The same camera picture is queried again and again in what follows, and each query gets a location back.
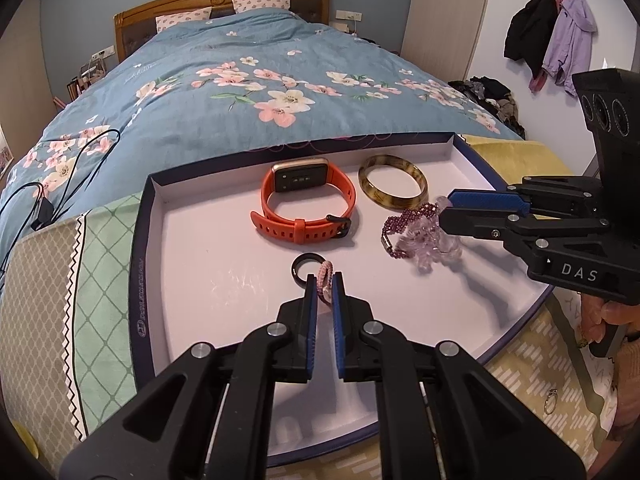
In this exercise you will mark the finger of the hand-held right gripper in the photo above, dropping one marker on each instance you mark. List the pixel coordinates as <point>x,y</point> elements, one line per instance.
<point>472,225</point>
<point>487,201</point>

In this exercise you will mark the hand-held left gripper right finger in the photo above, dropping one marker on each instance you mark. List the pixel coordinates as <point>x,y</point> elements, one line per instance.
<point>340,320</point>

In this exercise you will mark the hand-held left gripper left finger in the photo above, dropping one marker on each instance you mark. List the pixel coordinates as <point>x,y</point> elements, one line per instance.
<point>309,320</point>

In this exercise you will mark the brown tortoiseshell bangle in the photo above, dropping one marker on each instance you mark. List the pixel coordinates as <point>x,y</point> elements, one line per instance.
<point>395,205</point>

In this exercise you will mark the navy cardboard box tray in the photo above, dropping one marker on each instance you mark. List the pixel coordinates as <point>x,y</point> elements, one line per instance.
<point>210,270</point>

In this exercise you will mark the orange smartwatch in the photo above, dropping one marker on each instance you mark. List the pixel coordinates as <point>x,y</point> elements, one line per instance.
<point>295,175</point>

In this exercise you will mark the person's right forearm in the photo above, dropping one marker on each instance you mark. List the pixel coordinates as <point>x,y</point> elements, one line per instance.
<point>627,385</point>

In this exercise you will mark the person's right hand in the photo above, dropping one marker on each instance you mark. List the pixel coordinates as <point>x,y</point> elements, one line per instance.
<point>600,312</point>

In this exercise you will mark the pile of dark clothes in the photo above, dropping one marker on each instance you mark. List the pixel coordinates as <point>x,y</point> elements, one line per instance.
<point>490,97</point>

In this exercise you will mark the pink hanging cloth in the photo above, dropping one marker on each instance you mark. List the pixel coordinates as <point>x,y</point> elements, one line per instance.
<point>537,81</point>

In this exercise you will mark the purple jacket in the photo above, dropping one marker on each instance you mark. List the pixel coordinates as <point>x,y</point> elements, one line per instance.
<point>570,40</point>

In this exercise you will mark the black jacket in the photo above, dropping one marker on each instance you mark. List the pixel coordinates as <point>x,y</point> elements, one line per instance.
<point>527,30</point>

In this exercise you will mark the beige wardrobe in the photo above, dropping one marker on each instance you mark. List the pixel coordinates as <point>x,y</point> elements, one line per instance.
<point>445,15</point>
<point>22,70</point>

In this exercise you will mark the patchwork patterned cloth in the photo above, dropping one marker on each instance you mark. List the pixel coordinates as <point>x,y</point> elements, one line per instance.
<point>95,270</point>

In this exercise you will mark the blue floral duvet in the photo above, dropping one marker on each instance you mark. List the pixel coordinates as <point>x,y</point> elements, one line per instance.
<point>200,100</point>

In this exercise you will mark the white patterned pillow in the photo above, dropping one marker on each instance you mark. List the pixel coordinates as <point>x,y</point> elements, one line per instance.
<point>182,19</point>
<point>262,4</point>

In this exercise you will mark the yellow jelly cup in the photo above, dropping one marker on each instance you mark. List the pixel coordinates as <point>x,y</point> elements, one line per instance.
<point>25,440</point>

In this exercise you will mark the white wall socket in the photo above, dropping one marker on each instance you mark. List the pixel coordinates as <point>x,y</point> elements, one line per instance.
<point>102,52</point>
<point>348,15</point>

